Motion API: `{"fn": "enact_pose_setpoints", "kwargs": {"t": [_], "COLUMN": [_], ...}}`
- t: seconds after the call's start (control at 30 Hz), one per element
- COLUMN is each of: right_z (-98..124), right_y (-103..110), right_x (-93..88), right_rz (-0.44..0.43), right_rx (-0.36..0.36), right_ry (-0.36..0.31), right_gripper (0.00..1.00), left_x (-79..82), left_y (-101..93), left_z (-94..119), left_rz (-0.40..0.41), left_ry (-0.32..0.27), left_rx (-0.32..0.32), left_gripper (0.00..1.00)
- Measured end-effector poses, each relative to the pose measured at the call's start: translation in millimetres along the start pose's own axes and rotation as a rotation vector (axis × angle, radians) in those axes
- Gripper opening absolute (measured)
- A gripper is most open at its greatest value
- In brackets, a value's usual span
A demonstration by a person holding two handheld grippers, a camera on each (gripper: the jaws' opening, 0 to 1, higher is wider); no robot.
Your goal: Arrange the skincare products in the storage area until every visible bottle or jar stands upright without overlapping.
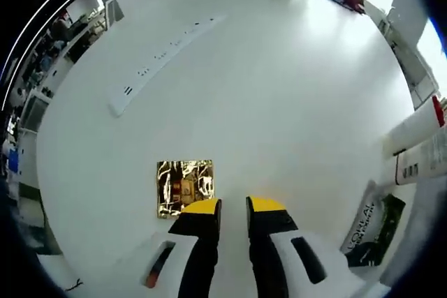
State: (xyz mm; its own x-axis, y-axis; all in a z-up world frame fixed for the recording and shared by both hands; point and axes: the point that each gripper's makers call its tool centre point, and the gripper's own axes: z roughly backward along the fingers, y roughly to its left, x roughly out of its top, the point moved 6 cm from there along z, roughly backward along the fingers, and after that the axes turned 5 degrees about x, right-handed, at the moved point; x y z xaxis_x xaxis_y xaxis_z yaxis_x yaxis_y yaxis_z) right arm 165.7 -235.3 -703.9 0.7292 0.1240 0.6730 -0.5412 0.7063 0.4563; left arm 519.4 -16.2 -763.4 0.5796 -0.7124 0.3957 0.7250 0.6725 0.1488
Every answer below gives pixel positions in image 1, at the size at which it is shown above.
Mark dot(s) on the blue bin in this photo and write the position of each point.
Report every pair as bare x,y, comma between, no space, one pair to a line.
13,160

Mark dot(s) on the white pump bottle red collar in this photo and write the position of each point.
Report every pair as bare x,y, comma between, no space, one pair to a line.
412,127

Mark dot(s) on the white table socket panel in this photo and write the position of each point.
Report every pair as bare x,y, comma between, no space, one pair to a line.
146,78

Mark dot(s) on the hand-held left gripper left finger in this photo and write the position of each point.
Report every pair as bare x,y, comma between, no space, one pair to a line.
199,242

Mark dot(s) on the green black skincare sachet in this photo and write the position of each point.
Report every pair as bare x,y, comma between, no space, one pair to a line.
384,228

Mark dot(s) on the gold foil skincare sachet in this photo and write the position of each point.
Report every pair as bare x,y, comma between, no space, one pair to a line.
174,179

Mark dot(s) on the white low desk frame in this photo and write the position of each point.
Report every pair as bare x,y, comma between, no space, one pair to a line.
419,78

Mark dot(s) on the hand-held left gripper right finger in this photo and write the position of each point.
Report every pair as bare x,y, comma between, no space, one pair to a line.
265,242

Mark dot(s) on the row of white office desks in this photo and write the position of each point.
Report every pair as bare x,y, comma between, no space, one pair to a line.
45,78

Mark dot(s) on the slim translucent skincare bottle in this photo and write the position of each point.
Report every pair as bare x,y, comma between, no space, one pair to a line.
422,162

